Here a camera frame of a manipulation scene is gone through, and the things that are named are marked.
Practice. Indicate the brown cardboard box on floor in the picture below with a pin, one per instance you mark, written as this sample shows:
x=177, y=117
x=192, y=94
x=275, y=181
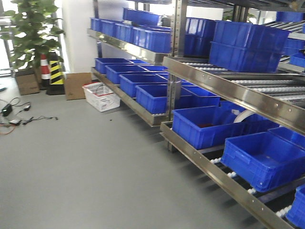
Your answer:
x=73, y=85

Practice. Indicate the yellow black traffic cone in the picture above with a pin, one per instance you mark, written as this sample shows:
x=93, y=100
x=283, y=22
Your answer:
x=56, y=83

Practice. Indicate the blue bin with red item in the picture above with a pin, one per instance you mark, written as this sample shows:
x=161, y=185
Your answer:
x=205, y=127

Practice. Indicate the red white traffic cone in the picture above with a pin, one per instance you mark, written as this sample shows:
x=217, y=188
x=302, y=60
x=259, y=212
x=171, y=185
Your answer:
x=45, y=72

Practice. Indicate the blue bin lower front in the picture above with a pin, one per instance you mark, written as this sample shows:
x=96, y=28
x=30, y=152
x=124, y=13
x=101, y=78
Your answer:
x=264, y=160

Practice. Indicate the green potted plant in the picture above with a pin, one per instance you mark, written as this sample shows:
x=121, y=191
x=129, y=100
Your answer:
x=35, y=31

